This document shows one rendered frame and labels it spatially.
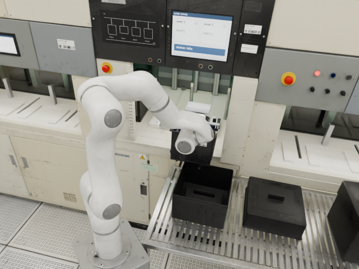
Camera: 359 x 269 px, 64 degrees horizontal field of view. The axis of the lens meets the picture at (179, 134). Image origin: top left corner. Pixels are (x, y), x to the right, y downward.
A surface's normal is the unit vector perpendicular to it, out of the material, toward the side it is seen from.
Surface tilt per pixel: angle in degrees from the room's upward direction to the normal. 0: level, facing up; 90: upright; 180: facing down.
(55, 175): 90
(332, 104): 90
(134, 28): 90
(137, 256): 0
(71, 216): 0
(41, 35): 90
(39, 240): 0
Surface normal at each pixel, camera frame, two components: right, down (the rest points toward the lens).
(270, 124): -0.22, 0.54
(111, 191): 0.59, 0.04
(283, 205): 0.04, -0.83
